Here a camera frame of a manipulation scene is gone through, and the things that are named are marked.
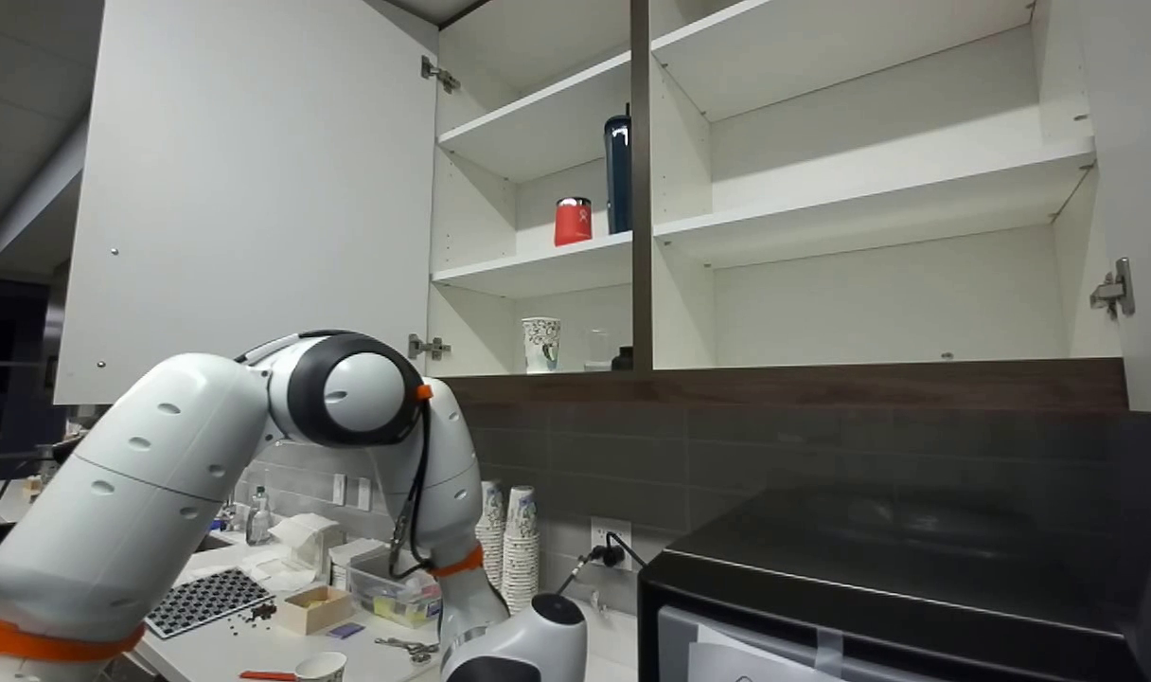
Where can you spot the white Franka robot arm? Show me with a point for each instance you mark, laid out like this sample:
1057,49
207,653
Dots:
160,469

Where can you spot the printed white paper cup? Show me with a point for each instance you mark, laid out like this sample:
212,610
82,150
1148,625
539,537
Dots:
539,342

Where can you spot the red cup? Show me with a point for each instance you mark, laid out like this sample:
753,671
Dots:
571,222

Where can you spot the metal cabinet door hinge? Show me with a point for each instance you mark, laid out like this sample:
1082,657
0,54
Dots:
1111,292
440,75
425,347

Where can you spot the white cabinet door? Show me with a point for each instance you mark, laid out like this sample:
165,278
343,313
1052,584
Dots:
246,192
1146,152

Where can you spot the small black object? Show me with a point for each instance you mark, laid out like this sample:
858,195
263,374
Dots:
621,363

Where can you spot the dark blue tumbler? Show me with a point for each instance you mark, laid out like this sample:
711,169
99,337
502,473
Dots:
617,171

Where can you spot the stack of printed paper cups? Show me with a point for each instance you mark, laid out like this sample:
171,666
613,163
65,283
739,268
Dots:
520,542
489,531

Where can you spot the clear plastic container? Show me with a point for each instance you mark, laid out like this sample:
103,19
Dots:
391,593

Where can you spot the pile of white napkins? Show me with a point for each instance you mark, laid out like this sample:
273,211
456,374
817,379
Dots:
302,537

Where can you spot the small clear bottle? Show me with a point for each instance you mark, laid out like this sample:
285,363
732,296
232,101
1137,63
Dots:
257,515

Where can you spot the small blue card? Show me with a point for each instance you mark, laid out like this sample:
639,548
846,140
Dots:
345,625

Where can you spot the small wooden box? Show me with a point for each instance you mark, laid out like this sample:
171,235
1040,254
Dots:
310,606

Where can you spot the black microwave oven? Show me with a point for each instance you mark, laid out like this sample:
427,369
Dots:
903,570

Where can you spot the red stick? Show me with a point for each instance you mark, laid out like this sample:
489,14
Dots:
266,675

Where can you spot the black dotted drying mat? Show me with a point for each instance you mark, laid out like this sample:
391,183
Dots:
200,604

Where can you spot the white wall cabinet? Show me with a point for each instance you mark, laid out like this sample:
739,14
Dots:
853,306

